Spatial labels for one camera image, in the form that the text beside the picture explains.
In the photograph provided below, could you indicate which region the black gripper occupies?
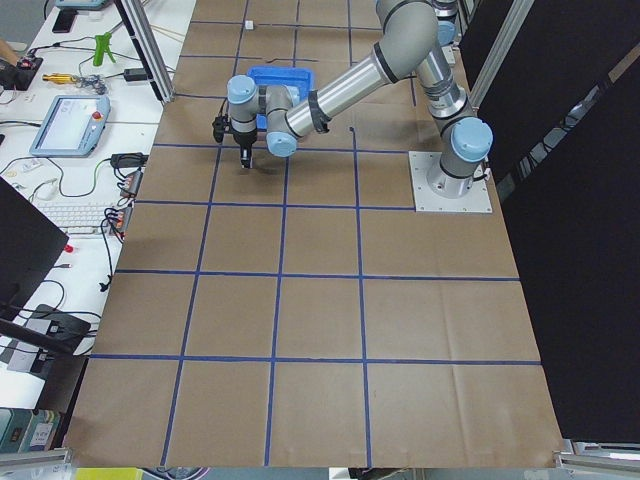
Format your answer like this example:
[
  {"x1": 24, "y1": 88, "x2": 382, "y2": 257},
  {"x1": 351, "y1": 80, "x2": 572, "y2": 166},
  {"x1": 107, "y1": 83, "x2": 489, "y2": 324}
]
[{"x1": 233, "y1": 130, "x2": 256, "y2": 169}]

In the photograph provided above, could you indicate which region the blue plastic tray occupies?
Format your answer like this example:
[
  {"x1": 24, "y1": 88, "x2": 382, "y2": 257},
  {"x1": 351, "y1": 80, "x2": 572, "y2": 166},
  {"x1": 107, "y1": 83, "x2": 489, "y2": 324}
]
[{"x1": 246, "y1": 65, "x2": 315, "y2": 106}]

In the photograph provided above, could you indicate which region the teach pendant tablet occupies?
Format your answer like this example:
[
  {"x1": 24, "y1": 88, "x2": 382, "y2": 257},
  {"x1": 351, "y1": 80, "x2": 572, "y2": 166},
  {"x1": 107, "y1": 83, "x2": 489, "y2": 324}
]
[{"x1": 29, "y1": 95, "x2": 111, "y2": 157}]

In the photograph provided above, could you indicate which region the green clamp tool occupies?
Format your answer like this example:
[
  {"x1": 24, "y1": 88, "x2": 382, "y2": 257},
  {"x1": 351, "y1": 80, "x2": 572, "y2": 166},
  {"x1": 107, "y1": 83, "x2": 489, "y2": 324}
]
[{"x1": 92, "y1": 32, "x2": 116, "y2": 67}]

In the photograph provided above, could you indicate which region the white keyboard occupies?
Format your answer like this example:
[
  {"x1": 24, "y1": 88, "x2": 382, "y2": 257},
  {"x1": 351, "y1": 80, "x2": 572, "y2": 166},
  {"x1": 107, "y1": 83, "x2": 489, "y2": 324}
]
[{"x1": 34, "y1": 201, "x2": 124, "y2": 236}]

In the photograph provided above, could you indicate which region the black phone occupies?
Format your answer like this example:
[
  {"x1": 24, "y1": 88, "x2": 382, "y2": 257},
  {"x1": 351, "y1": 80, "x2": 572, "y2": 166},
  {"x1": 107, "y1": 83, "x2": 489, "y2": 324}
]
[{"x1": 52, "y1": 9, "x2": 77, "y2": 34}]

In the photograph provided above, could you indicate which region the black monitor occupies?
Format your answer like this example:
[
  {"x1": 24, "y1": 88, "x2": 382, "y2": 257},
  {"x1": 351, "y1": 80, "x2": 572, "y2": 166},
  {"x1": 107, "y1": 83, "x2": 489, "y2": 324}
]
[{"x1": 0, "y1": 179, "x2": 68, "y2": 321}]

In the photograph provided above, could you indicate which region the black monitor stand base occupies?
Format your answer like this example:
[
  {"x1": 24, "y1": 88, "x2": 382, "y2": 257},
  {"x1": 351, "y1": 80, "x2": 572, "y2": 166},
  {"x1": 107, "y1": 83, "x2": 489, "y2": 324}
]
[{"x1": 25, "y1": 304, "x2": 91, "y2": 354}]

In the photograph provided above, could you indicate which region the aluminium frame post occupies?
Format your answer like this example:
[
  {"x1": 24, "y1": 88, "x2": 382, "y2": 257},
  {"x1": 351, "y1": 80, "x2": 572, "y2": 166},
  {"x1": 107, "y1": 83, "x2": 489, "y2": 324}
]
[{"x1": 114, "y1": 0, "x2": 175, "y2": 105}]

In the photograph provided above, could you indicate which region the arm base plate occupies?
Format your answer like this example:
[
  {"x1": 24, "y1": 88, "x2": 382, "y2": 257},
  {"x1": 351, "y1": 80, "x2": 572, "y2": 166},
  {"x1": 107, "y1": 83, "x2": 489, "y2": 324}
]
[{"x1": 408, "y1": 151, "x2": 493, "y2": 214}]

